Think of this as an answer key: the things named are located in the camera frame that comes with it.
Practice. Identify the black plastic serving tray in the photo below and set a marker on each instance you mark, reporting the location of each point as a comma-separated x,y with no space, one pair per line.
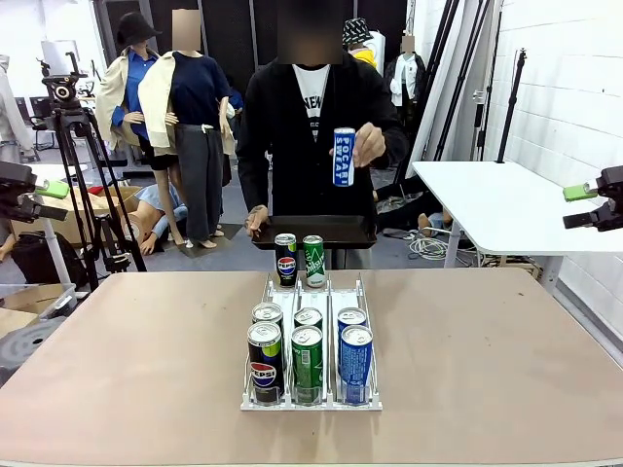
316,232

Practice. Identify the person's right forearm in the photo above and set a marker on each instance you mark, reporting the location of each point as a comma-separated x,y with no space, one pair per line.
253,185

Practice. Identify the lying mannequin in blue shirt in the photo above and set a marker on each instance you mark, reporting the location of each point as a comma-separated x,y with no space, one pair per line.
156,204

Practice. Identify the brown cardboard box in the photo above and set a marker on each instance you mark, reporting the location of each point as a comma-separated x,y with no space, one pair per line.
121,195

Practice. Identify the mannequin in yellow hoodie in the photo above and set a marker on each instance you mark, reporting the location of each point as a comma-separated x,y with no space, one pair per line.
365,53

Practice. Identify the clear plastic bin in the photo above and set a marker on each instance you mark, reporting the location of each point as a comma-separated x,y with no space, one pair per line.
29,298

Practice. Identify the blue Pocari Sweat can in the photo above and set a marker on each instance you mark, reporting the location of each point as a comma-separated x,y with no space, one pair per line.
343,160
356,365
351,316

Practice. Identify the green Chilsung cider can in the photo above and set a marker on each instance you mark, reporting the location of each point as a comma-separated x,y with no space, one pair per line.
308,317
307,365
314,262

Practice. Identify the mannequin in navy top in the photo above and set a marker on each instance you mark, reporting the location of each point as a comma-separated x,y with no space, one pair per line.
194,87

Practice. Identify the grey hooded garment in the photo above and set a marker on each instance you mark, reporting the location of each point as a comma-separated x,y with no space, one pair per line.
10,112

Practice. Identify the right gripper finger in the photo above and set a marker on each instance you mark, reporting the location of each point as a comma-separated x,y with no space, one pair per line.
581,220
579,192

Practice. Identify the mannequin in white jacket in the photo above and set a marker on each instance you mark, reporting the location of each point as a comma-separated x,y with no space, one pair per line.
406,73

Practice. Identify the black Pepsi can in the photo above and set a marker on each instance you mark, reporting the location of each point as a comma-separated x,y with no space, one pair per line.
286,262
267,312
265,360

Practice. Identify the black leaning stand pole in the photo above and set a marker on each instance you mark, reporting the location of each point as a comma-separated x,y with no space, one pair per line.
463,80
440,48

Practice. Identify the black camera tripod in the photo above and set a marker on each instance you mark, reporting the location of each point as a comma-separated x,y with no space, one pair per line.
73,146

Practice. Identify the white can dispenser rack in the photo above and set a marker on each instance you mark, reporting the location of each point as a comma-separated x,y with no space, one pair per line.
311,298

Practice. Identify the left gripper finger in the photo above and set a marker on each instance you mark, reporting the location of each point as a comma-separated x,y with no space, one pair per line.
46,212
54,190

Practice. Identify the person's left hand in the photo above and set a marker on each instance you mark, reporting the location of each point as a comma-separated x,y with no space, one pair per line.
371,143

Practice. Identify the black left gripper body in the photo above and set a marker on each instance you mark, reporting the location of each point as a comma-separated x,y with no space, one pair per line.
14,182

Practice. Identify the person in black cardigan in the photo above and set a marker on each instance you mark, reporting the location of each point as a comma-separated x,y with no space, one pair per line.
287,146

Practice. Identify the black office chair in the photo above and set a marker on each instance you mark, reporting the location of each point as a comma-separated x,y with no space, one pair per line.
36,109

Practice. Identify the black light stand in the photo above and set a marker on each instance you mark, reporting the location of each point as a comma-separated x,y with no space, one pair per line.
511,107

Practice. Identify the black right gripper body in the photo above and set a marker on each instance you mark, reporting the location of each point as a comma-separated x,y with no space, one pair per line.
613,199

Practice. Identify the black brimmed hat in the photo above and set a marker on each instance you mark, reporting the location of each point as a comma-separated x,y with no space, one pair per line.
134,29

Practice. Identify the large white table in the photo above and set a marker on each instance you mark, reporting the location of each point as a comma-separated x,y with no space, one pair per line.
496,204

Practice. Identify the person's right hand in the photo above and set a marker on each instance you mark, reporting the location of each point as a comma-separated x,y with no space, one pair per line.
257,220

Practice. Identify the person's left forearm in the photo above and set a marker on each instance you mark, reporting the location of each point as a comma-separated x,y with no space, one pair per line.
394,151

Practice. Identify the black backpack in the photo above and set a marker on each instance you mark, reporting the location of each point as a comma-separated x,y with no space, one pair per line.
39,258

